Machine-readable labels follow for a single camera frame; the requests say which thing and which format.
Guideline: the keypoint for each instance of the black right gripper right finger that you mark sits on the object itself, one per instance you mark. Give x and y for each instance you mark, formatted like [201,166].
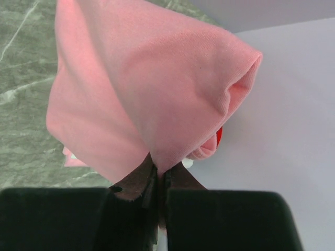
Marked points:
[178,177]

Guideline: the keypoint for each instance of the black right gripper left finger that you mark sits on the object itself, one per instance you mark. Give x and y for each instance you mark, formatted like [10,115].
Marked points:
[139,184]

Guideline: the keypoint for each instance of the folded red t shirt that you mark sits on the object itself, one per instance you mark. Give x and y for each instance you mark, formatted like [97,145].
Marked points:
[219,136]

